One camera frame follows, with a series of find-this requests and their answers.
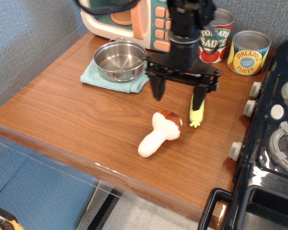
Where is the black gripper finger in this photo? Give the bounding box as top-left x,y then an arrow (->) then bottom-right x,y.
192,85 -> 207,111
149,75 -> 165,101

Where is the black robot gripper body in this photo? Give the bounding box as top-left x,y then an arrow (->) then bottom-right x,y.
145,39 -> 222,92

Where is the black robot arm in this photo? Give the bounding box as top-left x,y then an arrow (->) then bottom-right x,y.
146,0 -> 222,111

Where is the small stainless steel pot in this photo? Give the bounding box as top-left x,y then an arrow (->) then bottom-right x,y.
93,38 -> 147,83

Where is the tomato sauce can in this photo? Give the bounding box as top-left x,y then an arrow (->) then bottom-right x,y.
199,9 -> 235,64

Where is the plush white brown mushroom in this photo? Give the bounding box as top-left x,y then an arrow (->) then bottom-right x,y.
138,109 -> 183,158

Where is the toy microwave teal and cream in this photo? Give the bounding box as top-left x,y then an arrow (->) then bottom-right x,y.
79,0 -> 171,52

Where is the pineapple slices can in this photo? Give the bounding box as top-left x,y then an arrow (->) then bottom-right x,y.
227,30 -> 271,76

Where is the teal folded cloth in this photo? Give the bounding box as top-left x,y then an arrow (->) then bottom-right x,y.
80,60 -> 149,93

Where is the orange microwave turntable plate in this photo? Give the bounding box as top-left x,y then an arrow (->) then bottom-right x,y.
110,10 -> 132,25

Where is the black toy stove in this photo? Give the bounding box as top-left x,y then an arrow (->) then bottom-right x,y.
198,41 -> 288,230

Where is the black orange object bottom corner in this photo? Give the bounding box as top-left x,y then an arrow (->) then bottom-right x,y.
0,208 -> 24,230

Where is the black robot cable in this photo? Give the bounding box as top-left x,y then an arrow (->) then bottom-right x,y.
74,0 -> 140,15

